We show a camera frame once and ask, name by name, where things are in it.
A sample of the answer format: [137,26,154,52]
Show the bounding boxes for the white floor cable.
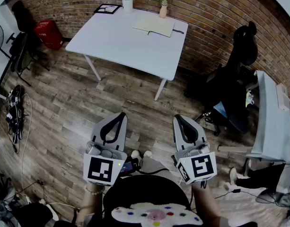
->
[21,93,77,209]

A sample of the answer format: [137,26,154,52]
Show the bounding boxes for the light grey side desk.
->
[218,70,290,163]

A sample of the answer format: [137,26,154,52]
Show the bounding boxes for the red plastic crate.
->
[34,20,64,51]

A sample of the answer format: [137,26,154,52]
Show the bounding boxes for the person's left forearm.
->
[79,184,106,224]

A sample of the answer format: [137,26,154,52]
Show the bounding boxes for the beaded bracelet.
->
[84,184,105,196]

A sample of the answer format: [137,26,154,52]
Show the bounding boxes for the person's beige trousers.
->
[135,156,181,182]

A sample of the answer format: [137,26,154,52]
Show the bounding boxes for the person's black shirt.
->
[103,175,190,222]

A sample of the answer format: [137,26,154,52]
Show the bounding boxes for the white box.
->
[276,84,290,111]

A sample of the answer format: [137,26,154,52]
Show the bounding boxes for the black picture frame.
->
[94,3,121,15]

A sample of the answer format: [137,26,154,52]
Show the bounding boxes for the black device with screen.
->
[120,156,142,176]

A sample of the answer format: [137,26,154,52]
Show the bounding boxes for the notebook with dark cover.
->
[132,17,185,38]

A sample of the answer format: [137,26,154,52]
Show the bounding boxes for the black bag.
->
[16,202,58,227]

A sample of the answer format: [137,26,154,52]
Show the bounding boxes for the pile of black cables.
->
[5,85,26,144]

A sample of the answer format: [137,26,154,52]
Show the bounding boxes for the person's right forearm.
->
[192,182,221,227]

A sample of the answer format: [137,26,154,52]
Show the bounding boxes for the grey round stand base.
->
[255,188,279,204]

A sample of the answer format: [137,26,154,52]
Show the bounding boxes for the white table leg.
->
[84,54,102,81]
[154,78,167,101]

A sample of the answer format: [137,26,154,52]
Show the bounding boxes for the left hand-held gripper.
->
[83,112,128,187]

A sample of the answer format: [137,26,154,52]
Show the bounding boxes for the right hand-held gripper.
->
[171,114,218,185]

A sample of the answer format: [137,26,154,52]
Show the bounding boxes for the white lantern with handle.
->
[122,0,134,13]

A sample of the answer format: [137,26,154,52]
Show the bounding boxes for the black high-back office chair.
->
[184,21,259,137]

